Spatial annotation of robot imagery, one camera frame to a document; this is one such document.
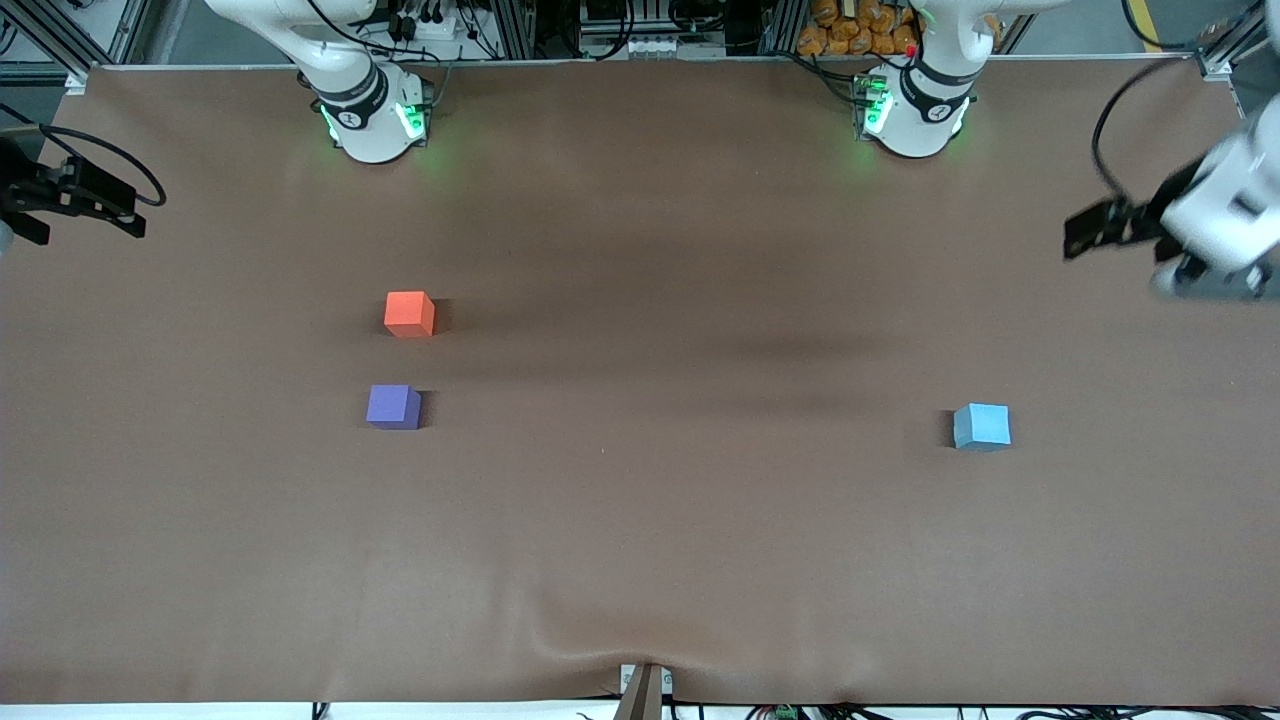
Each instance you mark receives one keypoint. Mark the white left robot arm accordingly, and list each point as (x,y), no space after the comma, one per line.
(915,112)

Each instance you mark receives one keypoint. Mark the brown paper table cover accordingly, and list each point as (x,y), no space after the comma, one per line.
(700,550)

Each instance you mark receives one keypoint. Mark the orange block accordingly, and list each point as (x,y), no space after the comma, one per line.
(409,313)

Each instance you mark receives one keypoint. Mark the white power strip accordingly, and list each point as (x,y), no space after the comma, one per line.
(645,47)

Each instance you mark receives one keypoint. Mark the aluminium frame post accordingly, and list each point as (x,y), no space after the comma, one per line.
(1235,45)
(55,35)

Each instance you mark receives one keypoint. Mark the bag of orange items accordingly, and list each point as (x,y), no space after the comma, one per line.
(850,28)

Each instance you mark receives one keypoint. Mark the green terminal connector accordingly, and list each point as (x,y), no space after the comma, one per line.
(784,713)

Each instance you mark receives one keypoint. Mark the purple block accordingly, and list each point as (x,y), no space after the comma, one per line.
(392,406)

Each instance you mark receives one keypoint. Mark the blue block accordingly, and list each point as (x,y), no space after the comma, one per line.
(981,426)

